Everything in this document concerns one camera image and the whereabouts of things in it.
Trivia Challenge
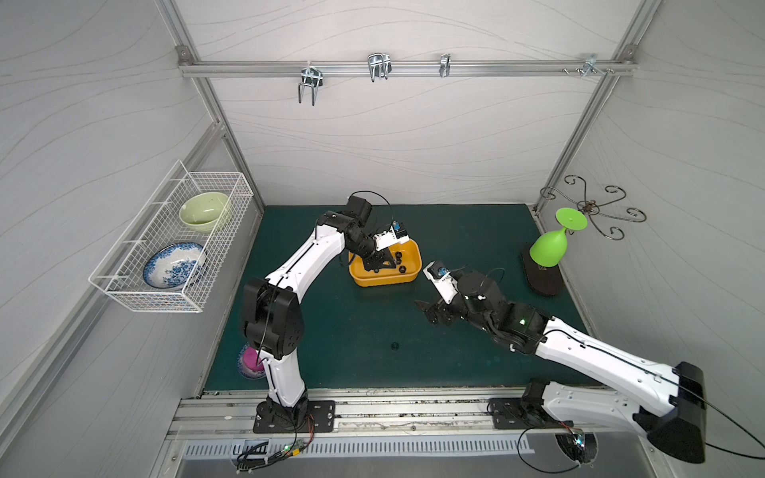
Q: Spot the yellow plastic storage box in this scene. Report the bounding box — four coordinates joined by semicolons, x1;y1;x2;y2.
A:
349;240;424;287

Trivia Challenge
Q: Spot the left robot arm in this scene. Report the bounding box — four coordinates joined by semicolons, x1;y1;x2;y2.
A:
240;194;410;417

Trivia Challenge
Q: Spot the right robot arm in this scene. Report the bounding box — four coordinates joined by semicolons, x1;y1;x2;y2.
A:
418;261;707;464

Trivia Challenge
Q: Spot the black cylinder stand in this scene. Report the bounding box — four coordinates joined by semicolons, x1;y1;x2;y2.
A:
520;246;565;297

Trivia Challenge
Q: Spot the green plastic goblet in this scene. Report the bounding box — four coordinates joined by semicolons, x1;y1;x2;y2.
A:
529;207;588;268

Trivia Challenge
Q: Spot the green ceramic bowl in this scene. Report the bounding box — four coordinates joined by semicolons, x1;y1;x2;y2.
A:
178;191;233;234

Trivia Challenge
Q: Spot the purple fruit in bowl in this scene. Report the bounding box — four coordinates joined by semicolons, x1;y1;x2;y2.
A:
237;345;266;380

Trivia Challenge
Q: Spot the metal double hook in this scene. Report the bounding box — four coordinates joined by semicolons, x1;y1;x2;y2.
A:
298;66;324;106

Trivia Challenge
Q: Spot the metal clip hook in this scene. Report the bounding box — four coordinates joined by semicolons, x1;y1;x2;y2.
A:
368;53;392;83

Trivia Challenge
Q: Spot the blue white patterned bowl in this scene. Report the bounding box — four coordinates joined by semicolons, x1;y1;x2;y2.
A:
143;242;206;290

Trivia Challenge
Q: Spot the small metal hook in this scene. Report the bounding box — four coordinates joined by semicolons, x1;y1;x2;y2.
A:
438;54;451;79

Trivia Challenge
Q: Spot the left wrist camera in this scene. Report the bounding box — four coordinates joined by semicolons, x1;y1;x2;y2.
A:
374;220;410;251

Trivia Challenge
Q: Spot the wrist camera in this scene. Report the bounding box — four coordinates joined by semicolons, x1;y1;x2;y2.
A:
424;261;458;305
374;220;410;251

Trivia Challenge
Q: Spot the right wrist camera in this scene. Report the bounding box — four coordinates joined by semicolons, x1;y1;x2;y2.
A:
424;261;458;305

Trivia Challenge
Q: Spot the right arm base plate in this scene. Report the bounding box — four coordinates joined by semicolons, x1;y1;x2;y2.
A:
486;398;572;430

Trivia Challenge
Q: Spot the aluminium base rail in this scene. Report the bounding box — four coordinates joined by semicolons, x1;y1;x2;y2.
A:
165;386;659;442

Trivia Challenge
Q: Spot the black scroll wall hook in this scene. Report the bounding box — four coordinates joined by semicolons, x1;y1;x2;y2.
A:
539;174;647;242

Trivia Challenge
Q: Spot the white wire basket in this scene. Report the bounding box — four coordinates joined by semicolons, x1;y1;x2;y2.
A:
89;161;253;314

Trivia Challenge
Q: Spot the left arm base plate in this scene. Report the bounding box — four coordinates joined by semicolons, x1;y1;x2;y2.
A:
252;398;336;434

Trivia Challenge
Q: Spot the aluminium top rail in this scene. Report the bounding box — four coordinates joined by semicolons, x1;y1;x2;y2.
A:
175;45;639;80

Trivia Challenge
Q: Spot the metal bracket hook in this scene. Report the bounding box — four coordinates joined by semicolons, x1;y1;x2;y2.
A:
562;54;610;79

